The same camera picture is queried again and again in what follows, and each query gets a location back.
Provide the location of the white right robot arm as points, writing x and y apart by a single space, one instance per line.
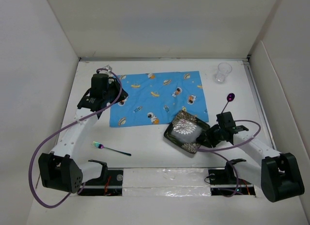
276 174

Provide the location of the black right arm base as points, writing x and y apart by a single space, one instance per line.
223 182

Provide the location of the clear plastic cup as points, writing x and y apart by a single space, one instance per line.
223 70

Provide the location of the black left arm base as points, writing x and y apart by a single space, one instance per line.
112 184

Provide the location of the iridescent fork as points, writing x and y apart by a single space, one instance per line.
101 146

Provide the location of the blue space-print cloth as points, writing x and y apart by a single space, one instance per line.
156 98

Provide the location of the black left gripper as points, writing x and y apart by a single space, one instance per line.
123 94

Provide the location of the purple iridescent spoon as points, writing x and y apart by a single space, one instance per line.
230 98

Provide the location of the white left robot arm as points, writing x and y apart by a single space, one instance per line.
58 169

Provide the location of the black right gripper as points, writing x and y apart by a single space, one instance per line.
210 142

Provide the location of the black floral square plate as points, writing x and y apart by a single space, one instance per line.
184 131

